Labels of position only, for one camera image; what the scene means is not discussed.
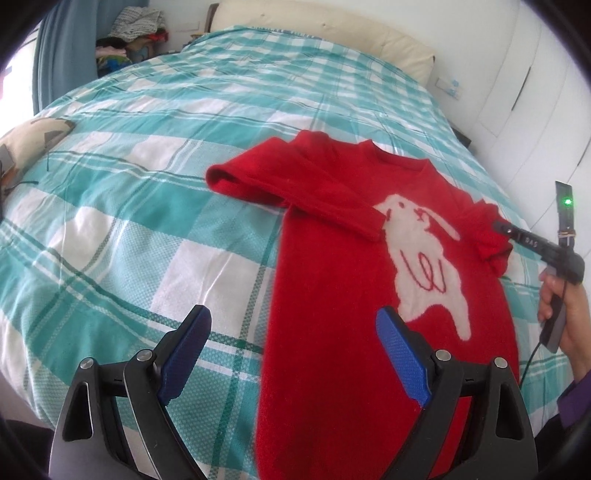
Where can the right hand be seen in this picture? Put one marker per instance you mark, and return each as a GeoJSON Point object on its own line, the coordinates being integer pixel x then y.
{"type": "Point", "coordinates": [575, 340]}

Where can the white wall socket panel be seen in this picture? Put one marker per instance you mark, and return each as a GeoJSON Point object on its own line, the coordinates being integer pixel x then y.
{"type": "Point", "coordinates": [451, 87]}

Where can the red sweater with white rabbit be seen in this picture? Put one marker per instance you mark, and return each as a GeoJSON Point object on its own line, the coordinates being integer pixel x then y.
{"type": "Point", "coordinates": [363, 229]}

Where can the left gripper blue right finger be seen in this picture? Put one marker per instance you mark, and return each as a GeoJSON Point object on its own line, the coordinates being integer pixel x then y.
{"type": "Point", "coordinates": [408, 353]}

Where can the teal white plaid bedspread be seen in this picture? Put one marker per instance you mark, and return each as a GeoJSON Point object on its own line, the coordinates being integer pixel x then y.
{"type": "Point", "coordinates": [115, 236]}

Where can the cream padded headboard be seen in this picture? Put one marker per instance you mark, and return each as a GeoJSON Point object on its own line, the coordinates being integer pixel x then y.
{"type": "Point", "coordinates": [333, 24]}

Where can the white wardrobe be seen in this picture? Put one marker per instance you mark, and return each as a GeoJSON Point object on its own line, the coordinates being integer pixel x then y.
{"type": "Point", "coordinates": [534, 128]}

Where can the blue curtain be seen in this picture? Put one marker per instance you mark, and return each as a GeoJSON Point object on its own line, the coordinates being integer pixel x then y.
{"type": "Point", "coordinates": [65, 47]}

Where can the beige patterned cushion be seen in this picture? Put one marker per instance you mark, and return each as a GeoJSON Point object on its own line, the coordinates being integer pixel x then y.
{"type": "Point", "coordinates": [24, 145]}

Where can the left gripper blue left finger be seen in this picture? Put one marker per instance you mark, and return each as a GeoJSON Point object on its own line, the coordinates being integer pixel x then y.
{"type": "Point", "coordinates": [177, 352]}

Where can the purple sleeve forearm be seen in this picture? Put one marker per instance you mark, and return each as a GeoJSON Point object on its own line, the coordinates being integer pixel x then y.
{"type": "Point", "coordinates": [575, 401]}

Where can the pile of clothes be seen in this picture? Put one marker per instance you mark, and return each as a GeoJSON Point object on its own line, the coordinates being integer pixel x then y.
{"type": "Point", "coordinates": [132, 38]}

